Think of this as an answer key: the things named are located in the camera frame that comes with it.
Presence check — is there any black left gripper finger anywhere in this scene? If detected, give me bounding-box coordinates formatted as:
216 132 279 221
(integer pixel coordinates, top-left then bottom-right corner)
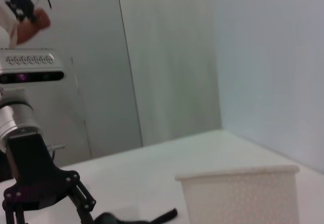
68 180 97 224
1 200 26 224

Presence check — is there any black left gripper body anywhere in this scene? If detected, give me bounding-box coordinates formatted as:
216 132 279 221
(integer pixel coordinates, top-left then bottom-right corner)
4 132 80 209

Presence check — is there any dark cloth rag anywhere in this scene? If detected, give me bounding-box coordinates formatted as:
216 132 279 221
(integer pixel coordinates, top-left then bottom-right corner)
95 208 178 224

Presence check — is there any white plastic cup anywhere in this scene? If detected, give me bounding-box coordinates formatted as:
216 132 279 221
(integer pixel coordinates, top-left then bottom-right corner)
174 165 301 224

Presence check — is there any person's bare forearm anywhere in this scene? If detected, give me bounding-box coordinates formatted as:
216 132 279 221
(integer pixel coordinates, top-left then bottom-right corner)
16 19 41 45

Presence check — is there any person's bare hand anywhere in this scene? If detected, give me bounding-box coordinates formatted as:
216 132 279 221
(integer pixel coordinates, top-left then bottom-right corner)
33 8 51 30

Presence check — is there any left wrist cable connector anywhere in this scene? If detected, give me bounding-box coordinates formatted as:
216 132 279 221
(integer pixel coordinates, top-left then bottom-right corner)
47 144 66 159

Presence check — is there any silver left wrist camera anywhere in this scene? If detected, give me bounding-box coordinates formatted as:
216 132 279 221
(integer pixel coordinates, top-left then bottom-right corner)
0 48 64 84

